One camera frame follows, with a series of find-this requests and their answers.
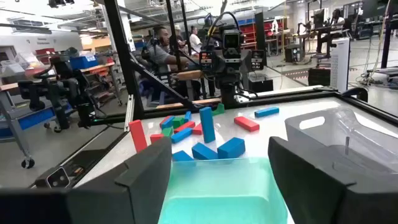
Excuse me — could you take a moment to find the black table frame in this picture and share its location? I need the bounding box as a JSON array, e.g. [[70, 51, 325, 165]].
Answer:
[[27, 0, 398, 189]]

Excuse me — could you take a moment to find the wooden table top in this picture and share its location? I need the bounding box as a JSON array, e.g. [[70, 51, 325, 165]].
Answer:
[[175, 70, 205, 82]]

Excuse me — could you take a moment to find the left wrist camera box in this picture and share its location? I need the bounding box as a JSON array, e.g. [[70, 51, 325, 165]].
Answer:
[[222, 28, 242, 52]]

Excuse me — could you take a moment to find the flat blue block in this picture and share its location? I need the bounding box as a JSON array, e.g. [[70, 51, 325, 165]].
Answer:
[[254, 106, 280, 119]]

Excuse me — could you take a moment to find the flat red block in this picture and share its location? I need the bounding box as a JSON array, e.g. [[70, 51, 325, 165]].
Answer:
[[233, 116, 261, 133]]

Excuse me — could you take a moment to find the long red block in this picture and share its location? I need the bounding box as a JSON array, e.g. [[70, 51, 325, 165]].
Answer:
[[128, 119, 149, 154]]

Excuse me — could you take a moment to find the blue storage bin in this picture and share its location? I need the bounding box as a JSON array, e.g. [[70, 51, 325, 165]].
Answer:
[[69, 55, 100, 70]]

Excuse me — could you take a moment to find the red shelving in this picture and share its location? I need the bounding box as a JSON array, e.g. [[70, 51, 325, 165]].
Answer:
[[239, 18, 285, 50]]

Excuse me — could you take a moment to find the black computer case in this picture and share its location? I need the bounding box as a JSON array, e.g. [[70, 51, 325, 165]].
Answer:
[[284, 44, 304, 63]]

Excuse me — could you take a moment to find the black upright panel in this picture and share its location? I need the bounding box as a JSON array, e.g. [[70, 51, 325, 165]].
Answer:
[[254, 11, 267, 67]]

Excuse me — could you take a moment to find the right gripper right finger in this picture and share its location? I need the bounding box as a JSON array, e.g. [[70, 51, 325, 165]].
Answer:
[[268, 136, 357, 224]]

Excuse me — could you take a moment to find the grey workbench with blue drawer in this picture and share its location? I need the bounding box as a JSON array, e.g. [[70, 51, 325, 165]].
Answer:
[[0, 82, 74, 170]]

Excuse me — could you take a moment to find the white tower appliance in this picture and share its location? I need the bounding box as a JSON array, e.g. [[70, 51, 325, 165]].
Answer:
[[330, 37, 351, 93]]

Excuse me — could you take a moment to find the black box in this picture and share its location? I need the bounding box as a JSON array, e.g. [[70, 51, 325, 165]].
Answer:
[[248, 77, 274, 93]]

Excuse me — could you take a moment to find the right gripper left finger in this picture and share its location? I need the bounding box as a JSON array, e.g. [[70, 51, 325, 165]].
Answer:
[[67, 136, 173, 224]]

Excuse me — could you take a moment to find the black table-level camera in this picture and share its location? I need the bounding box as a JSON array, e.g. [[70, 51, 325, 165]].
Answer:
[[34, 166, 85, 189]]

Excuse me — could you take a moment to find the long blue block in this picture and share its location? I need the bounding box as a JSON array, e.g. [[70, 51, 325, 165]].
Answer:
[[199, 106, 216, 144]]

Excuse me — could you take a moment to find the green translucent plastic bin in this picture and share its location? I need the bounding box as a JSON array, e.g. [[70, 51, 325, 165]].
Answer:
[[157, 157, 295, 224]]

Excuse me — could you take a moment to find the person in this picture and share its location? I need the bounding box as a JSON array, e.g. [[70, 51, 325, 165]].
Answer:
[[174, 24, 187, 47], [141, 26, 191, 100], [316, 8, 346, 54], [188, 26, 203, 54]]

